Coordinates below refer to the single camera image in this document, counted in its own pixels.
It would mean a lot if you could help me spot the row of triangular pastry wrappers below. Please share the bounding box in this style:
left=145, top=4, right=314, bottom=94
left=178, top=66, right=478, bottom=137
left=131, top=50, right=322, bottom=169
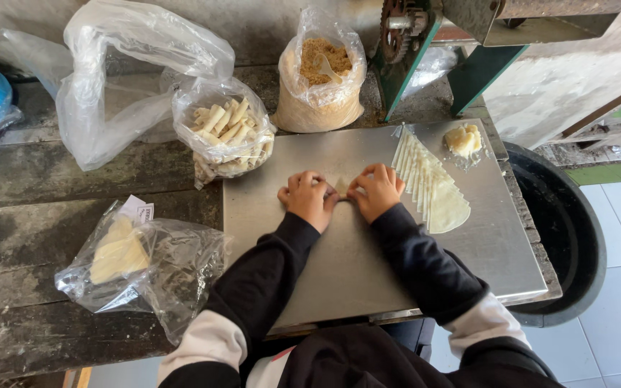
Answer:
left=391, top=126, right=472, bottom=235

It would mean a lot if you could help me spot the large empty clear plastic bag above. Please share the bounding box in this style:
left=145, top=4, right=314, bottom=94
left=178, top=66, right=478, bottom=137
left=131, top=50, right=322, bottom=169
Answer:
left=1, top=0, right=236, bottom=172

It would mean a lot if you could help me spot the black plastic bucket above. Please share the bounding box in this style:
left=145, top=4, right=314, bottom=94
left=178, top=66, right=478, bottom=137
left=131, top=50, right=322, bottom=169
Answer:
left=502, top=141, right=608, bottom=328

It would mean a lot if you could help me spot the plastic bag of wrapper sheets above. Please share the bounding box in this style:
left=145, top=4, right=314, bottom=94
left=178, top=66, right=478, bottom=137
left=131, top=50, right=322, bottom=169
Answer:
left=54, top=199, right=230, bottom=347

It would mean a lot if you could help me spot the plastic bag of brown filling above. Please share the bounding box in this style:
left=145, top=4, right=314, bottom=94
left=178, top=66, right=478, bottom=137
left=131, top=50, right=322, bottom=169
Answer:
left=271, top=6, right=368, bottom=134

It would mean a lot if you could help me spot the person's left hand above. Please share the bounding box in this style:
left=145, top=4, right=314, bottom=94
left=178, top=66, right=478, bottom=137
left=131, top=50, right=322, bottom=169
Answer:
left=277, top=171, right=340, bottom=235

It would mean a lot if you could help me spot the person's right hand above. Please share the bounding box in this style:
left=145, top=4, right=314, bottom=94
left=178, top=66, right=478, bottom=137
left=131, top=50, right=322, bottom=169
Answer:
left=346, top=163, right=406, bottom=225

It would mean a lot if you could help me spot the steel work tray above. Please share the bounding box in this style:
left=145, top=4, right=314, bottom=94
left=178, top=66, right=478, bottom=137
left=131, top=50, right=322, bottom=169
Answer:
left=222, top=119, right=549, bottom=331

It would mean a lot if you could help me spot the green metal machine with gear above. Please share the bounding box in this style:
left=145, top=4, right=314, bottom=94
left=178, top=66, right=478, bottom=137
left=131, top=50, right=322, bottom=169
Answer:
left=372, top=0, right=621, bottom=123

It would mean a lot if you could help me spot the white paper label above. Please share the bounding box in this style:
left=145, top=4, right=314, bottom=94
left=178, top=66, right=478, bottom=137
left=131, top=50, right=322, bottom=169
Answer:
left=119, top=194, right=155, bottom=225

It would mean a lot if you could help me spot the plastic bag of rolled pastries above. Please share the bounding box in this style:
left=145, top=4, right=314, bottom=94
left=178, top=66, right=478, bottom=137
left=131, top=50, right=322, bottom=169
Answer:
left=172, top=77, right=278, bottom=190

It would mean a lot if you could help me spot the lump of pale dough paste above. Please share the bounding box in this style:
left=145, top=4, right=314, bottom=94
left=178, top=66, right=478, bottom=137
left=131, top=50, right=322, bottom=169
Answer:
left=443, top=124, right=484, bottom=159

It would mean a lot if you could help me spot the white plastic spoon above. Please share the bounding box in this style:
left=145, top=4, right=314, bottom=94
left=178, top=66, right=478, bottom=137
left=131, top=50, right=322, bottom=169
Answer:
left=316, top=53, right=344, bottom=85

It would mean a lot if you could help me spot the person's black clothing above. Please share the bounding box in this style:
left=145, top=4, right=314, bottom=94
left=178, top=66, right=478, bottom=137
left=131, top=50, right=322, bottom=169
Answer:
left=246, top=318, right=565, bottom=388

